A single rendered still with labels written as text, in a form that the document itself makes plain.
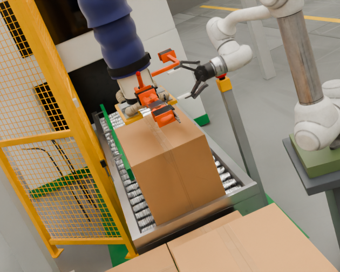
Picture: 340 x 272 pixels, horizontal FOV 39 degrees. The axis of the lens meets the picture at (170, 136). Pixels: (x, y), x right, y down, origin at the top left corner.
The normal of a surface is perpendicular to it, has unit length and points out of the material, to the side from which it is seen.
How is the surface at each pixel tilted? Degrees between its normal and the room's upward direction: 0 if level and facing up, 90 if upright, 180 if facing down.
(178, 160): 90
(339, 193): 90
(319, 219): 0
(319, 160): 2
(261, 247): 0
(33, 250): 90
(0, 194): 90
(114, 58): 75
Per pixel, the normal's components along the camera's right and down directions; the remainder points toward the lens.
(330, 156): -0.30, -0.86
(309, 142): -0.59, 0.58
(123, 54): -0.03, 0.22
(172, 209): 0.25, 0.32
